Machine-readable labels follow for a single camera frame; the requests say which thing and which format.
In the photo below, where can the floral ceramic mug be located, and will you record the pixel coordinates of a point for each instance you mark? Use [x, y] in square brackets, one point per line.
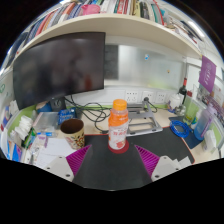
[75, 135]

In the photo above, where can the small white paper slip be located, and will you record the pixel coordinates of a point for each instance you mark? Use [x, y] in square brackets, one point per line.
[185, 161]

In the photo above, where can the orange-capped drink bottle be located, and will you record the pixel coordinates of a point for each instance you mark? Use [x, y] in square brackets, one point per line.
[118, 126]

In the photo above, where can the white round jar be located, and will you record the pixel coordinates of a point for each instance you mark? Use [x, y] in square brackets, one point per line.
[174, 102]

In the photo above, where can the white paper sheet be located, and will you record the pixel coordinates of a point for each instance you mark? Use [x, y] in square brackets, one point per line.
[55, 151]

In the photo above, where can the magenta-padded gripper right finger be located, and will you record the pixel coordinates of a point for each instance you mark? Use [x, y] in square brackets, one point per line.
[163, 166]

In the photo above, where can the black computer monitor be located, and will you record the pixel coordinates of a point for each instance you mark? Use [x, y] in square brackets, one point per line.
[56, 70]

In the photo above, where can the purple water bottle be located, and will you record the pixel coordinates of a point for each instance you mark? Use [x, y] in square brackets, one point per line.
[202, 125]

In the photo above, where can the small white box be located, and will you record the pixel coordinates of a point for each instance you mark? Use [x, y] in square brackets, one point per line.
[210, 140]

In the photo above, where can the clear plastic box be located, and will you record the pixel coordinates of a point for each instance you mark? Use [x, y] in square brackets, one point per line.
[46, 121]

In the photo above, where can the white wall socket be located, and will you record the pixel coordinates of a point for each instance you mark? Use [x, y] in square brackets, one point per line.
[161, 97]
[150, 95]
[132, 96]

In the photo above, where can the flat round red coaster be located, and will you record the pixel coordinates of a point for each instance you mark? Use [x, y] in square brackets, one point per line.
[125, 150]

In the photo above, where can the purple pennant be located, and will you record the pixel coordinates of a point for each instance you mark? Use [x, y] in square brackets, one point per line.
[207, 73]

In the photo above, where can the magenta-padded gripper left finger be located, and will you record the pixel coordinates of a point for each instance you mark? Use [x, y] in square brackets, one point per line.
[63, 166]

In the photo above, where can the small blue box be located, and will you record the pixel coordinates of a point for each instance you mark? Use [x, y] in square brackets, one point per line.
[66, 115]

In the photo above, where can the grey metal laptop stand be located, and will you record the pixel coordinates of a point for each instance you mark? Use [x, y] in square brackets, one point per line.
[141, 123]

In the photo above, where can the shelf full of books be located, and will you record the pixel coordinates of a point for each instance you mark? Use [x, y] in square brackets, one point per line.
[116, 25]

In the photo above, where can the dark wine bottle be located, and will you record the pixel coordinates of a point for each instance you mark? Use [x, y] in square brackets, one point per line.
[182, 90]

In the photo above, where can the blue round container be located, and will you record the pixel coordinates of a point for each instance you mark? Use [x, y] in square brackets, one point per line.
[43, 106]

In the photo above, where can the stack of white napkins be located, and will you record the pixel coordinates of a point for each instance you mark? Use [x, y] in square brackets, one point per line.
[26, 123]

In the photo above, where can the black desk mat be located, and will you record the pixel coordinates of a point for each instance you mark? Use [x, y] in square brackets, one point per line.
[110, 170]

